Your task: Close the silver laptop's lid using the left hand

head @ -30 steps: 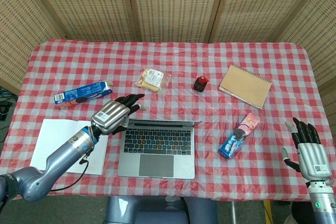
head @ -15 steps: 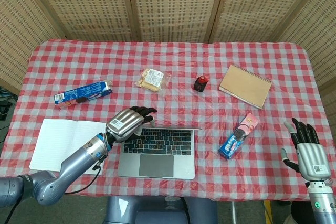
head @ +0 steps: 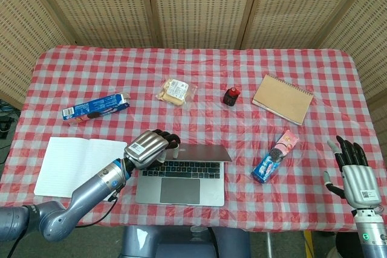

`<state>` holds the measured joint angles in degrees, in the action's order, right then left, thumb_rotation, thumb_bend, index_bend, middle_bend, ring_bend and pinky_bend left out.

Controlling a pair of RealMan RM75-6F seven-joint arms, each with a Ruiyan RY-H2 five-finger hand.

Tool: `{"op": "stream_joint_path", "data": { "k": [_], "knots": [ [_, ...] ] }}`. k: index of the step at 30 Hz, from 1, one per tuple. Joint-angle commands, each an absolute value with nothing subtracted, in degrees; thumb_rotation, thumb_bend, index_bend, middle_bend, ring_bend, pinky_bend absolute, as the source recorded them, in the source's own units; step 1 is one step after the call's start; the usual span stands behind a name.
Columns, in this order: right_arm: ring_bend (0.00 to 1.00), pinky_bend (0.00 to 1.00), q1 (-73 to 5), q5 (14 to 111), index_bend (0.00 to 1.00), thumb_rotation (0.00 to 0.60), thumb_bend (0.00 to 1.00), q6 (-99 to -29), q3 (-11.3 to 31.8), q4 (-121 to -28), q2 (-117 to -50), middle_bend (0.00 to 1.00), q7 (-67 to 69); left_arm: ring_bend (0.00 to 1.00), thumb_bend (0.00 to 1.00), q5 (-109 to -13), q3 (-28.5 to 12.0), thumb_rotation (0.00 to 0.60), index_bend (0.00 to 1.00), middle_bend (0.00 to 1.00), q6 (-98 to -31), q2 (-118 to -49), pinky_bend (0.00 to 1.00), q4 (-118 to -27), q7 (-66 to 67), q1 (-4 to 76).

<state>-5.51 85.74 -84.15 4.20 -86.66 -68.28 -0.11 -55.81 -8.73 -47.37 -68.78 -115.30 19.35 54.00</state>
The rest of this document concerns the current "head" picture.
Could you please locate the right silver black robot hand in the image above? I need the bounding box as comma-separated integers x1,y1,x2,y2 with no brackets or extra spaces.
324,135,382,210

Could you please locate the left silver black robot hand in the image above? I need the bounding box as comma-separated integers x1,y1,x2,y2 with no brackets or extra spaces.
123,128,182,171

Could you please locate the silver laptop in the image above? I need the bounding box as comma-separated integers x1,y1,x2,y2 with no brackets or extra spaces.
135,144,233,207

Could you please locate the clear packet of biscuits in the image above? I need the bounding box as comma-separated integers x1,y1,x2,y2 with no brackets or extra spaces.
155,78,199,109

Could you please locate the blue pink Oreo cookie box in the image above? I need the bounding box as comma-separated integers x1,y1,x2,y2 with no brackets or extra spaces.
62,92,131,125
250,130,300,184

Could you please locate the open white lined notebook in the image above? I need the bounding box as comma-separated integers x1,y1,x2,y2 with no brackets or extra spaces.
33,137,128,198

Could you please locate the small red black bottle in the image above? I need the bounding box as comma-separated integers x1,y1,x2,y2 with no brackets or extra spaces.
223,87,241,107

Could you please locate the grey robot torso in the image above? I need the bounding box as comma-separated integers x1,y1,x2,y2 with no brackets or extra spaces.
120,226,249,258

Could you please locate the red white checkered tablecloth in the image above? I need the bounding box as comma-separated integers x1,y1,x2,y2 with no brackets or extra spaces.
0,45,387,233

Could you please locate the brown spiral notebook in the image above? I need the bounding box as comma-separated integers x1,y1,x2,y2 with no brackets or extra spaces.
252,74,314,126

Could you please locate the woven bamboo screen panel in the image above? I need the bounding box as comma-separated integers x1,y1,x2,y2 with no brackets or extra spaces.
0,0,72,111
240,0,359,50
317,0,387,138
25,0,160,48
145,0,262,50

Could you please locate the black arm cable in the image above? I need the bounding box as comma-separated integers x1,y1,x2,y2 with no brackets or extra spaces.
74,190,120,228

